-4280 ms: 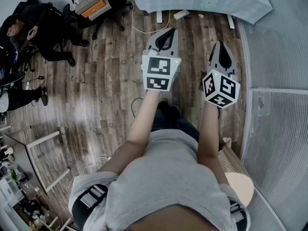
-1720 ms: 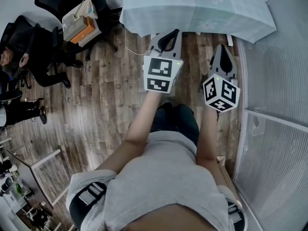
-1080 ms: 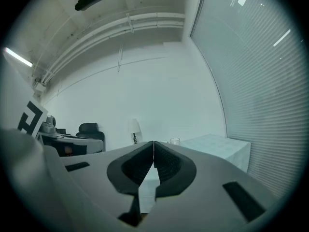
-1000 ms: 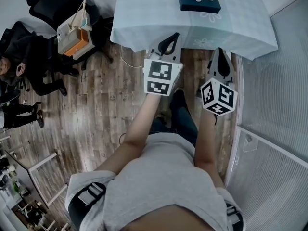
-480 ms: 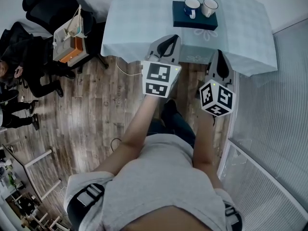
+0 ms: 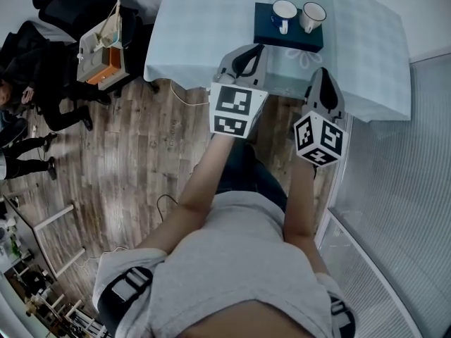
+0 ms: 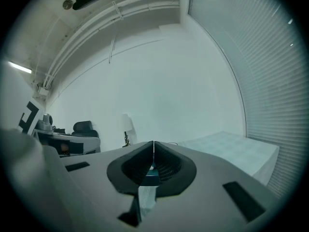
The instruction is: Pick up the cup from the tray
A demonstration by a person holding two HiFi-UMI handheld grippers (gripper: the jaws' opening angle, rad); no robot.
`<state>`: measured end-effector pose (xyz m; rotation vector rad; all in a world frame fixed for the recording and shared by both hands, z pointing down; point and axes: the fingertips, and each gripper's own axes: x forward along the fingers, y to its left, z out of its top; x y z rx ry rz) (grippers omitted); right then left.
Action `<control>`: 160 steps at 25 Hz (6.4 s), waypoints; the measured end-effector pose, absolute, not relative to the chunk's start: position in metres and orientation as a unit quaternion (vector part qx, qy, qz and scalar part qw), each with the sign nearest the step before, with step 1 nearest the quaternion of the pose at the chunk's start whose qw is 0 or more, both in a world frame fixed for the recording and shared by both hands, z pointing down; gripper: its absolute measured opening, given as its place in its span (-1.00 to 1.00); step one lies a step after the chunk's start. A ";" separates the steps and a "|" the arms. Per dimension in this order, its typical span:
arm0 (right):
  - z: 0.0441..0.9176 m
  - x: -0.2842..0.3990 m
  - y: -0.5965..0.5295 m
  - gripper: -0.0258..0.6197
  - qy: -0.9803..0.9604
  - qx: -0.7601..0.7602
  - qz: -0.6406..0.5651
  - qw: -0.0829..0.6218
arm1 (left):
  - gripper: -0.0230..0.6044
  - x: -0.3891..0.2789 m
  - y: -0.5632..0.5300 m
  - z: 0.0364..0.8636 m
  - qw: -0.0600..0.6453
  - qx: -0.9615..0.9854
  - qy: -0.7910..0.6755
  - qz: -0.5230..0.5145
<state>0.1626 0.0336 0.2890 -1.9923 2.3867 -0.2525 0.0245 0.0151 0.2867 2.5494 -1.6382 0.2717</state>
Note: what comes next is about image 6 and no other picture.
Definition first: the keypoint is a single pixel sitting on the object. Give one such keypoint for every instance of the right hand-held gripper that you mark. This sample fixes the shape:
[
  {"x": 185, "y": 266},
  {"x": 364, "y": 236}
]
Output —
[{"x": 320, "y": 139}]

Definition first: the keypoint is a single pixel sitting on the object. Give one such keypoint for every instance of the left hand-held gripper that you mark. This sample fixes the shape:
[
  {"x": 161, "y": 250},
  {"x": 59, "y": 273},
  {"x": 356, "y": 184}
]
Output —
[{"x": 229, "y": 104}]

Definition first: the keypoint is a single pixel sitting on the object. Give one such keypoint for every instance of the dark teal box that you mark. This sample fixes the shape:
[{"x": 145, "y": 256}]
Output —
[{"x": 264, "y": 26}]

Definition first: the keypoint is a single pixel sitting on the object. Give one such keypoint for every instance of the white mug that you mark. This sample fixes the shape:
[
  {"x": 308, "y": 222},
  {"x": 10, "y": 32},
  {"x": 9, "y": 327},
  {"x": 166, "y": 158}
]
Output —
[
  {"x": 313, "y": 12},
  {"x": 284, "y": 11}
]

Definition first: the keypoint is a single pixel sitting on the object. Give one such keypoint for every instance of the person's left forearm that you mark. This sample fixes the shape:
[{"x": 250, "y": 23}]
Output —
[{"x": 204, "y": 181}]

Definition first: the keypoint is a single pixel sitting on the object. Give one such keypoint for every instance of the person's right forearm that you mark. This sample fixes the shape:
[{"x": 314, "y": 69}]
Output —
[{"x": 299, "y": 203}]

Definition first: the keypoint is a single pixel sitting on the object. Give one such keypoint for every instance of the light blue checked tablecloth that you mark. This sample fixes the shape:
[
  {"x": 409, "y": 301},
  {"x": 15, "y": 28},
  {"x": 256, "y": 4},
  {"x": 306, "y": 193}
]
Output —
[{"x": 197, "y": 30}]

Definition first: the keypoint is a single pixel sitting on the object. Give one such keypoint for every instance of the person's dark trousers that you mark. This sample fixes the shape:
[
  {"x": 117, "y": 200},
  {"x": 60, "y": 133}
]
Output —
[{"x": 246, "y": 174}]

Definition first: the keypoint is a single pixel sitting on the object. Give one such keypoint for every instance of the orange box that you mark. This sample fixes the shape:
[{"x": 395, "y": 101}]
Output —
[{"x": 114, "y": 60}]

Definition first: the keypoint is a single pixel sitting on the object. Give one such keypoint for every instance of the grey plastic storage box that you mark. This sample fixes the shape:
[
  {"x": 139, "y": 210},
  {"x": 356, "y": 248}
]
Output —
[{"x": 89, "y": 65}]

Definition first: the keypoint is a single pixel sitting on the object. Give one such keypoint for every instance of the person's grey t-shirt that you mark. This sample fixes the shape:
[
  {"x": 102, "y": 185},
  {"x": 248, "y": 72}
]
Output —
[{"x": 239, "y": 259}]

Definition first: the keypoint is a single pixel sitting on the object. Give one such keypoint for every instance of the black round stool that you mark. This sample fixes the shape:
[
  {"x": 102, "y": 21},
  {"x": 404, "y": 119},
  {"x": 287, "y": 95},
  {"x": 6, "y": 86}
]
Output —
[{"x": 12, "y": 132}]

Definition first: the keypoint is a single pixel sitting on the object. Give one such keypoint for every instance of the cluttered storage shelf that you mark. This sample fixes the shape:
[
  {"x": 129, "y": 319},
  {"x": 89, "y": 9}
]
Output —
[{"x": 14, "y": 245}]

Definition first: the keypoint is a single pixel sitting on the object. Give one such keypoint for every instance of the white metal table frame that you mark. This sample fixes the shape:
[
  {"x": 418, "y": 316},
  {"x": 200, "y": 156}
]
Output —
[{"x": 53, "y": 217}]

